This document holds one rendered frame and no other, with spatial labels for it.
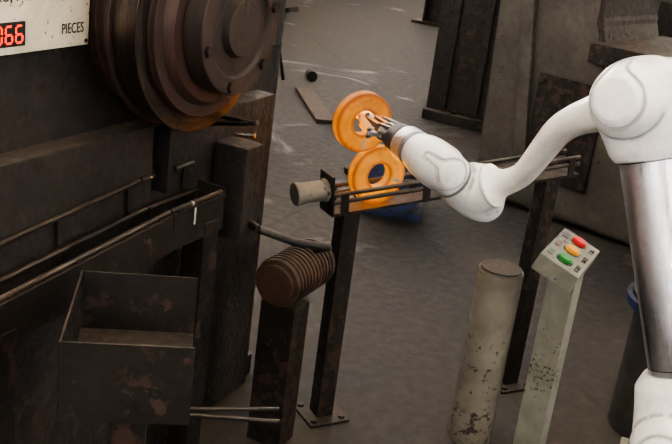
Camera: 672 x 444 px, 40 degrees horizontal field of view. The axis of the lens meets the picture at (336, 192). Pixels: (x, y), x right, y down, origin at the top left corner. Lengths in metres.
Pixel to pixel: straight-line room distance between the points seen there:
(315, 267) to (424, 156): 0.47
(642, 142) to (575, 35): 2.82
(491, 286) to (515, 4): 2.35
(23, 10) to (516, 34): 3.15
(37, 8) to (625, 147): 1.06
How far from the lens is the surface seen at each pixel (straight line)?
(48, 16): 1.82
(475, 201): 2.15
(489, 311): 2.48
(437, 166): 2.03
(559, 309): 2.48
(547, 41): 4.51
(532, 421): 2.63
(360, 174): 2.40
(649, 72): 1.63
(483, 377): 2.57
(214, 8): 1.85
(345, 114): 2.33
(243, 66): 1.99
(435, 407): 2.83
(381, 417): 2.74
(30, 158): 1.81
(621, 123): 1.61
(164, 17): 1.84
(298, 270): 2.29
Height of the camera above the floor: 1.43
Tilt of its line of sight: 18 degrees down
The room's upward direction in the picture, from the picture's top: 7 degrees clockwise
